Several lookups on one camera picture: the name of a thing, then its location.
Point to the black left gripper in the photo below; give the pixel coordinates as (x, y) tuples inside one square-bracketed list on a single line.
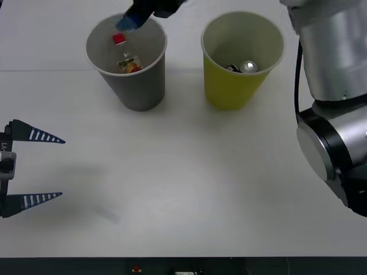
[(6, 137)]

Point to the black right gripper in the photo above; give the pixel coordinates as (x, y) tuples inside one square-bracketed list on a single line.
[(163, 7)]

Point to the clear bottle with red cap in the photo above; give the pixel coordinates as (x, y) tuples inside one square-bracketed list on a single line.
[(127, 61)]

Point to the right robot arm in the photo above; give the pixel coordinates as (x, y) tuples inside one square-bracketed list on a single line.
[(329, 57)]

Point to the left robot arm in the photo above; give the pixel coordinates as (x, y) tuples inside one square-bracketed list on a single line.
[(7, 164)]

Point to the black robot torso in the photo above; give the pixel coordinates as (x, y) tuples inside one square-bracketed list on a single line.
[(86, 266)]

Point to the yellow-green plastic bin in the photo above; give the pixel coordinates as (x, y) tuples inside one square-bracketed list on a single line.
[(229, 88)]

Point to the red button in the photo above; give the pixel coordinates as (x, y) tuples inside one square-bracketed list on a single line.
[(136, 269)]

